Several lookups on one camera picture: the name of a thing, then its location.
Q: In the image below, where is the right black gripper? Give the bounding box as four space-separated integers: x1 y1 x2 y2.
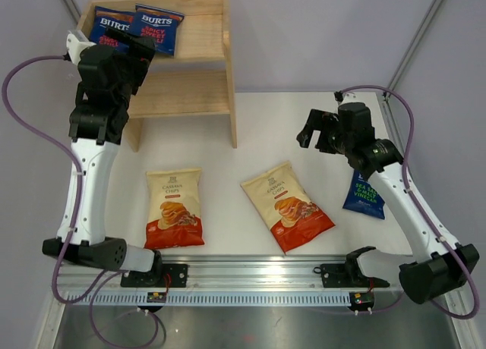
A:
297 109 353 156

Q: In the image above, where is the blue Burts chilli bag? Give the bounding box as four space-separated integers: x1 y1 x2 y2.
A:
89 6 134 53

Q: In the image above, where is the Burts sea salt vinegar bag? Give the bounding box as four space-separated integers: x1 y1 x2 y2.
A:
342 170 385 220

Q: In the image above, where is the cassava chips bag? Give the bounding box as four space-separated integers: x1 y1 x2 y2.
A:
241 162 335 253
144 168 204 250

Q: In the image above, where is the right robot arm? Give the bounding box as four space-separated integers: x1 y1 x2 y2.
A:
296 102 480 304

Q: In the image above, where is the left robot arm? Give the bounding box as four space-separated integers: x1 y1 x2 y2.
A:
42 27 164 287

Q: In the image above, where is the wooden two-tier shelf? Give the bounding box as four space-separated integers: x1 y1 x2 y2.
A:
77 0 238 152

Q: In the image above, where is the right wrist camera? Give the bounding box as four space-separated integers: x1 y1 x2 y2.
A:
334 91 357 105

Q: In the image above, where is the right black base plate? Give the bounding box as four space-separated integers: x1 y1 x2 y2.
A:
313 263 390 289

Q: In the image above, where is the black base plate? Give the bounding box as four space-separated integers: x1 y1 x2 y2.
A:
121 263 188 288
313 263 390 289

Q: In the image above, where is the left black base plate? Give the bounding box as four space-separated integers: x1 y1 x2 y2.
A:
121 263 188 288

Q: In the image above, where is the white slotted cable duct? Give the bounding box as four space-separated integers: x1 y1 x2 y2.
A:
78 291 351 307

